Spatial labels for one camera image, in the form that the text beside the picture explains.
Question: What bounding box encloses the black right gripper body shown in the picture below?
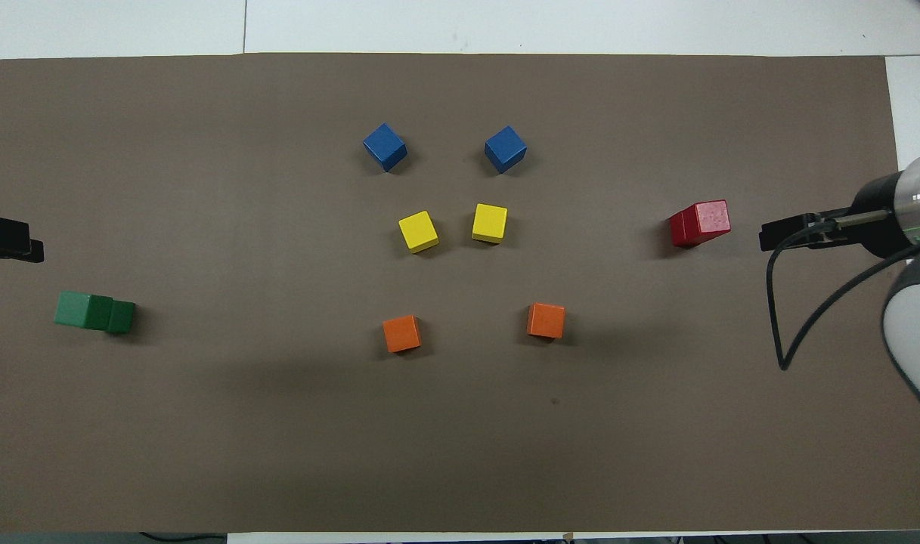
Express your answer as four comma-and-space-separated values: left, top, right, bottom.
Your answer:
791, 172, 908, 259

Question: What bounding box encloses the orange wooden block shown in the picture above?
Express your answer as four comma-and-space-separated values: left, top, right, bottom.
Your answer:
526, 302, 567, 340
382, 314, 423, 354

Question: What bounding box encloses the brown table mat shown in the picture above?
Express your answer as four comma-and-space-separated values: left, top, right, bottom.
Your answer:
0, 53, 920, 533

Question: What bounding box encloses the blue wooden block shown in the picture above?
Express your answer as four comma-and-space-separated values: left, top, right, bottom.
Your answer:
362, 122, 409, 173
483, 125, 528, 175

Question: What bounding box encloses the yellow wooden block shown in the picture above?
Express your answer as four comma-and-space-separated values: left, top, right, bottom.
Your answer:
397, 210, 440, 255
471, 203, 510, 245

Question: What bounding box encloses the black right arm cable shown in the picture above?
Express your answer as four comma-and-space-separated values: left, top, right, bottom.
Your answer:
765, 218, 920, 371

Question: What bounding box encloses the black floor cable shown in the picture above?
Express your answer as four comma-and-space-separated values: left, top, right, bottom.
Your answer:
138, 531, 228, 543

